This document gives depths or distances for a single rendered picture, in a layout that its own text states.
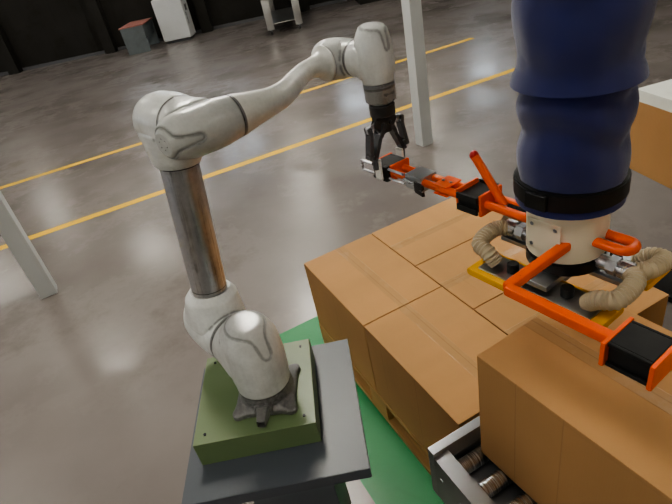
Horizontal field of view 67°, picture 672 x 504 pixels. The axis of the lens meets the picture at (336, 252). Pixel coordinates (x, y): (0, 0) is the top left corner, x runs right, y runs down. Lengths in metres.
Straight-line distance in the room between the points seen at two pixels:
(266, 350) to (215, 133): 0.57
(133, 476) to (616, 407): 2.08
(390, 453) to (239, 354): 1.17
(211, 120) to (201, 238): 0.37
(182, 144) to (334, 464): 0.89
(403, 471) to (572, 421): 1.17
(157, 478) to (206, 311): 1.31
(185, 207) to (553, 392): 0.99
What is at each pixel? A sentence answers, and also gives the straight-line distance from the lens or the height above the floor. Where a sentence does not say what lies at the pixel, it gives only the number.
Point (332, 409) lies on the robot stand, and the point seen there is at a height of 0.75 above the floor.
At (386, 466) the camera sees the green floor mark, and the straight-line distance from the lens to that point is 2.33.
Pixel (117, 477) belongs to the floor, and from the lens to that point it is 2.75.
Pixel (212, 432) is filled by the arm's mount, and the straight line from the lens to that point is 1.52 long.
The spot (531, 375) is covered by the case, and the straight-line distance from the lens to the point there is 1.33.
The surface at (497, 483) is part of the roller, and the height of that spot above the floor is 0.55.
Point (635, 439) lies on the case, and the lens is 1.26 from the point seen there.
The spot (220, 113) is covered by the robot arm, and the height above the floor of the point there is 1.63.
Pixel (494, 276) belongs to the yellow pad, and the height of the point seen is 1.16.
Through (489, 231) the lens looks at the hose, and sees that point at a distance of 1.32.
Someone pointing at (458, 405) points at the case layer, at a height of 0.54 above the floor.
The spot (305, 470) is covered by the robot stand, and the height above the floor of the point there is 0.75.
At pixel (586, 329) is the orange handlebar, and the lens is 0.98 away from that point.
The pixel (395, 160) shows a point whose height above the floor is 1.29.
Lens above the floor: 1.93
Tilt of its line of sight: 32 degrees down
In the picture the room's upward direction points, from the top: 12 degrees counter-clockwise
